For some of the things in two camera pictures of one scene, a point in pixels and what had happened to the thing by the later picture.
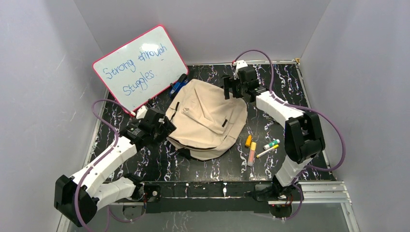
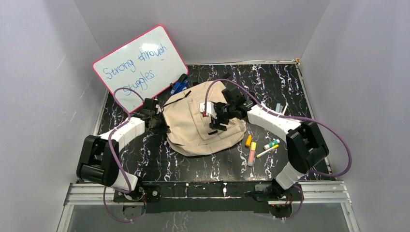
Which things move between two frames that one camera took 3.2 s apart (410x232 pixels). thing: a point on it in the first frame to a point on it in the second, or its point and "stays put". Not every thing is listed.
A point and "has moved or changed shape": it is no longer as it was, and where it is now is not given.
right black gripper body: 237,89 to 224,114
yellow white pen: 267,151 stays put
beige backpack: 208,123 has moved or changed shape
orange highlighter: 248,140 stays put
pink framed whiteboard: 139,70 stays put
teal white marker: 271,144 stays put
